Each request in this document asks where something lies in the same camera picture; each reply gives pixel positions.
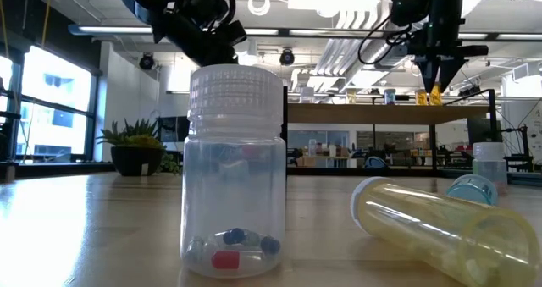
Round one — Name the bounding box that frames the clear jar with capsules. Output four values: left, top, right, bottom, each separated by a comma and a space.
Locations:
180, 64, 288, 279

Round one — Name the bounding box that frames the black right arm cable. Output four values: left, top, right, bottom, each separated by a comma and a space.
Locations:
357, 7, 410, 66

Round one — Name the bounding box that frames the potted succulent plant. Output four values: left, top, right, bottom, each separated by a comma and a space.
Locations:
96, 118, 183, 177

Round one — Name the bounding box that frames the wooden shelf board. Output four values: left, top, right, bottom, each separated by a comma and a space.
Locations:
290, 103, 492, 125

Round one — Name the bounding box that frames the clear jar with green pills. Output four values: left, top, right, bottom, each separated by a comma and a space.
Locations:
472, 141, 508, 190

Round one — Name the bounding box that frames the black metal shelf frame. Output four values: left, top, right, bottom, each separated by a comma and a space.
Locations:
279, 86, 501, 185

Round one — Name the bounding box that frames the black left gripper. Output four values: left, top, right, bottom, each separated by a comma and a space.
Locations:
163, 7, 248, 67

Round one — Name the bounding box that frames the black computer monitor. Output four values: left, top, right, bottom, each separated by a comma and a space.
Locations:
157, 115, 191, 143
467, 117, 505, 146

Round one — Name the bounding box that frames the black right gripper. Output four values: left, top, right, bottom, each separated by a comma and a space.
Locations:
408, 22, 490, 94

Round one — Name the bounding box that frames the black ceiling spotlight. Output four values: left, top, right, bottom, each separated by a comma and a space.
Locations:
138, 52, 156, 71
279, 48, 296, 67

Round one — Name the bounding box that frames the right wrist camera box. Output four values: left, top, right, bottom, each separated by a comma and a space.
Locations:
390, 0, 424, 25

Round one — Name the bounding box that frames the wooden background table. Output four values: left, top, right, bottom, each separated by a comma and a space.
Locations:
296, 154, 352, 168

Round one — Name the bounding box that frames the large pale yellow pill bottle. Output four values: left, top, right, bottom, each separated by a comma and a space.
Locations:
350, 176, 542, 287

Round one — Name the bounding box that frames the black overhead frame bar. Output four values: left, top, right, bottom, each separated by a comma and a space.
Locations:
69, 24, 542, 41

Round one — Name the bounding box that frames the white hanging ring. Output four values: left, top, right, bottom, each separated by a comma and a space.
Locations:
247, 0, 272, 17

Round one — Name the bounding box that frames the blue round chair back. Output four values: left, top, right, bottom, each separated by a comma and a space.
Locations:
364, 155, 390, 170

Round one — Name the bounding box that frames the large window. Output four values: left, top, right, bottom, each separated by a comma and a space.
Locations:
0, 45, 101, 163

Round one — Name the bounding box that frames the blue pill bottle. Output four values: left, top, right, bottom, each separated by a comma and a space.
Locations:
445, 174, 499, 207

